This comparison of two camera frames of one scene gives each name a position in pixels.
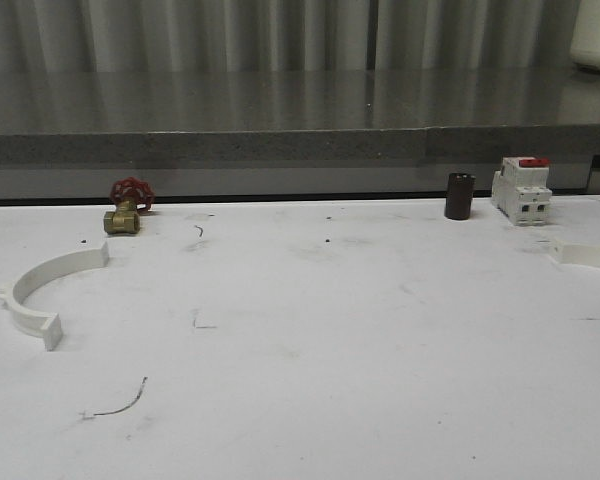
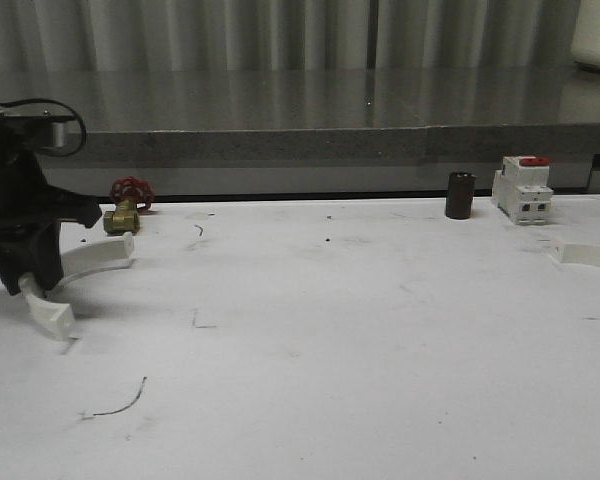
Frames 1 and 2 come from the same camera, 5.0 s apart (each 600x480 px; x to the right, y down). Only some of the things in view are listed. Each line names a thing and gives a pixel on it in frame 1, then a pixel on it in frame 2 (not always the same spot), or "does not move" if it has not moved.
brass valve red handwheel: (134, 196) does not move
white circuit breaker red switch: (520, 190) does not move
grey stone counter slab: (98, 119) does not move
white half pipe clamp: (47, 327) -> (76, 264)
